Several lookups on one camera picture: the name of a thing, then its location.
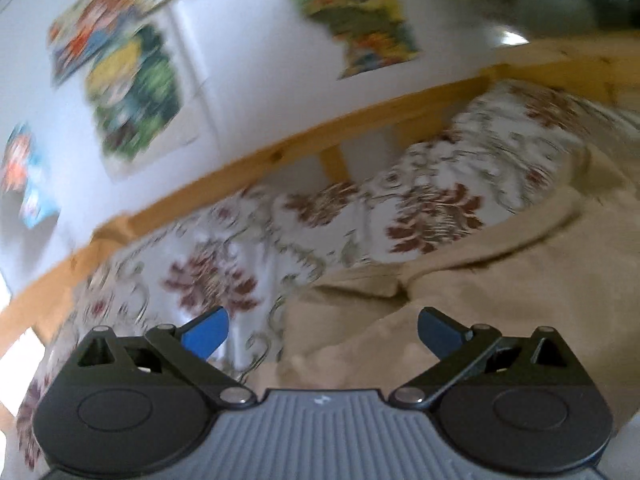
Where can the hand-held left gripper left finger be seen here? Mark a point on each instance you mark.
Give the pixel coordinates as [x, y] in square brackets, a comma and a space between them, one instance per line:
[207, 334]

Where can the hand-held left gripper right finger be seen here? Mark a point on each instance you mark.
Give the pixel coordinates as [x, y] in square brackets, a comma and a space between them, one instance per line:
[440, 334]

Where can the beige hooded zip jacket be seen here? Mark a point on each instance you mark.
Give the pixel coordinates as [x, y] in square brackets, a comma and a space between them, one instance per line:
[500, 305]

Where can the white floral bedspread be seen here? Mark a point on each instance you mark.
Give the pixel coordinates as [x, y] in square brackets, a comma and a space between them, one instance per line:
[325, 210]

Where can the small curled cartoon poster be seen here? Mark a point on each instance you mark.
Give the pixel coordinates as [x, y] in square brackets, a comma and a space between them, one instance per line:
[27, 180]

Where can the blond cartoon child poster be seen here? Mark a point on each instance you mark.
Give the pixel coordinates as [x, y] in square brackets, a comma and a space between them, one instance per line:
[135, 100]

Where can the orange-haired cartoon girl poster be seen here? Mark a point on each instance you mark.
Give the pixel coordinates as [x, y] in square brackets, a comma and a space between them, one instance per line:
[90, 30]

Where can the autumn landscape poster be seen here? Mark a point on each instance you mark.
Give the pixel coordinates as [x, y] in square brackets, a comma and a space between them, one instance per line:
[355, 15]

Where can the wooden bed frame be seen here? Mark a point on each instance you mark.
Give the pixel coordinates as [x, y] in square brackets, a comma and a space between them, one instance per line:
[300, 145]

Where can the white wall pipe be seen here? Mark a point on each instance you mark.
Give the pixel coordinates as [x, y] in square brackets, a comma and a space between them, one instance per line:
[200, 85]

